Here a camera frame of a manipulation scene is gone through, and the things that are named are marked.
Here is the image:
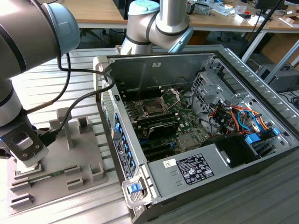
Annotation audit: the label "black monitor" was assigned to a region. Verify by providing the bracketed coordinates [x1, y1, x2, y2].
[113, 0, 129, 21]

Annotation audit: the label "green RAM stick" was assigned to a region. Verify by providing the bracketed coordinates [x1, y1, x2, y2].
[28, 169, 66, 185]

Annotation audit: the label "blue case handle latch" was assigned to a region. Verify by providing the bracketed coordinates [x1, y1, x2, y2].
[127, 183, 142, 195]

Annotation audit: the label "thick black cable with connector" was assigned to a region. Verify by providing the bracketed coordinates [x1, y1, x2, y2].
[35, 53, 116, 147]

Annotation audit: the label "silver chipset heatsink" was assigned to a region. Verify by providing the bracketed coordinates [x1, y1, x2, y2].
[177, 134, 198, 150]

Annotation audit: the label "thin black wire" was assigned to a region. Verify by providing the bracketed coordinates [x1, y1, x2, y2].
[174, 76, 196, 91]

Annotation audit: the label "wooden desk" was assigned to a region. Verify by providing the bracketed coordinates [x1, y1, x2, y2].
[188, 0, 299, 35]
[58, 0, 128, 30]

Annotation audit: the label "brown cardboard box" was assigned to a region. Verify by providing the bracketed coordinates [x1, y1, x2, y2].
[261, 32, 299, 65]

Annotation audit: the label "grey computer on floor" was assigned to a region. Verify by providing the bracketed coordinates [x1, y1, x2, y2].
[256, 64, 299, 93]

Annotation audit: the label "green motherboard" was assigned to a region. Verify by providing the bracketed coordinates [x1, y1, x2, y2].
[123, 87, 211, 161]

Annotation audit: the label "grey power supply unit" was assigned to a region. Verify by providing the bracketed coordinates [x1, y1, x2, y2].
[146, 142, 235, 199]

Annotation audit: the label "grey plastic parts rack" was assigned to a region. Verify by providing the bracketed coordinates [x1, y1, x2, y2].
[6, 107, 109, 217]

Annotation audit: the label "orange yellow wire bundle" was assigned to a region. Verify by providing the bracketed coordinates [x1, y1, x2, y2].
[209, 104, 273, 137]

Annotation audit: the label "perforated metal drive cage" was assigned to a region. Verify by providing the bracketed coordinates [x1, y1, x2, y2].
[190, 71, 236, 119]

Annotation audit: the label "white small boxes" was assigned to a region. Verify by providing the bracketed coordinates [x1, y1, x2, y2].
[235, 13, 259, 25]

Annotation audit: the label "CPU socket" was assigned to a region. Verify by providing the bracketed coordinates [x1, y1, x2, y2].
[140, 99, 169, 117]

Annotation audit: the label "metal socket cover frame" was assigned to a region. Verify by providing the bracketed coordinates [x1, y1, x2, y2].
[160, 88, 182, 112]

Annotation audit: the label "black graphics card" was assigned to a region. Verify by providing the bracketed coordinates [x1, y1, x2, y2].
[146, 122, 179, 140]

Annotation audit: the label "blue data wire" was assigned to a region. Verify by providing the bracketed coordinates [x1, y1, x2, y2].
[237, 109, 261, 134]

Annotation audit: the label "black office chair base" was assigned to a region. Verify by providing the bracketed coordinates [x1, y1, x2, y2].
[74, 28, 110, 47]

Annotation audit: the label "blue disk carrier handle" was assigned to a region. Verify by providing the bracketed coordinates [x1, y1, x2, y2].
[244, 133, 262, 146]

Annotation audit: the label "black slanted pole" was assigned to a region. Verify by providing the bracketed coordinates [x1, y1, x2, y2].
[240, 0, 283, 56]

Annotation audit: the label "open grey PC case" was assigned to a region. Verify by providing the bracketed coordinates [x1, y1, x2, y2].
[93, 48, 299, 224]

